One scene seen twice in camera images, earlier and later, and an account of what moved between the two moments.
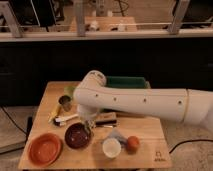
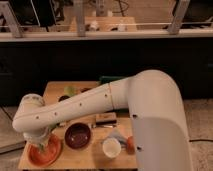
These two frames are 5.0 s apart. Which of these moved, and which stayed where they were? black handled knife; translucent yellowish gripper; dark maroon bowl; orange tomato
Moved: translucent yellowish gripper
Stayed: black handled knife; dark maroon bowl; orange tomato
